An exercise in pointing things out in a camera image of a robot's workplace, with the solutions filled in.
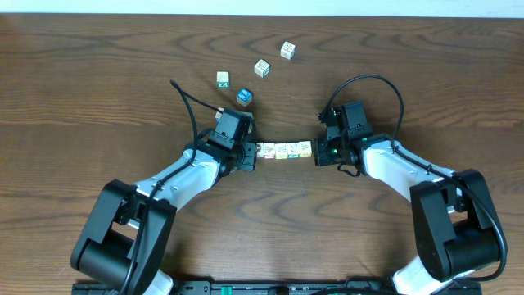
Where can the wooden block red edge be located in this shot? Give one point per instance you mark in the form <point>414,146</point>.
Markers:
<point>269,150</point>

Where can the wooden block blue I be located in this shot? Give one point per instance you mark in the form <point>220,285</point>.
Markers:
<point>244,97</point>

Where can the wooden block yellow W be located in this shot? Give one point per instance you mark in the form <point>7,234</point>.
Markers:
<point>281,151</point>

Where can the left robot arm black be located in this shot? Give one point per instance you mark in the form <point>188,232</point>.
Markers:
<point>124,239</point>

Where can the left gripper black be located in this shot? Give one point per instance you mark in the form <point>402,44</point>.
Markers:
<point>249,156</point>

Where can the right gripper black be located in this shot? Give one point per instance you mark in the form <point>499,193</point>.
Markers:
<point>322,157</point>

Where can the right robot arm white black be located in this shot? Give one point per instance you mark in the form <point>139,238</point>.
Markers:
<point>456,228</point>

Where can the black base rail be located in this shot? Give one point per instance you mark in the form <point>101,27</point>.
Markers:
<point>229,288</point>

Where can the wooden block plain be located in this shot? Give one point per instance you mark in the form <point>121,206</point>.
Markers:
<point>305,149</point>

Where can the wooden block green edge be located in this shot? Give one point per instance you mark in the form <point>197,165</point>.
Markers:
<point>293,150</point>

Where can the wooden block red circle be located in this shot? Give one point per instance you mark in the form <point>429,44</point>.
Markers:
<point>259,150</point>

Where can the wooden block green Z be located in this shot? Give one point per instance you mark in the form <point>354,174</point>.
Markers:
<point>222,79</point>

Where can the wooden block teal edge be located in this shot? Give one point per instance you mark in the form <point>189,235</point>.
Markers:
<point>262,68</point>

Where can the wooden block blue side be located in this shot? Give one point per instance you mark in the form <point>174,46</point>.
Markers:
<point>219,114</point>

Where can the wooden block top right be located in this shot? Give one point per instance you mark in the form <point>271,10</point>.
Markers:
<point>288,50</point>

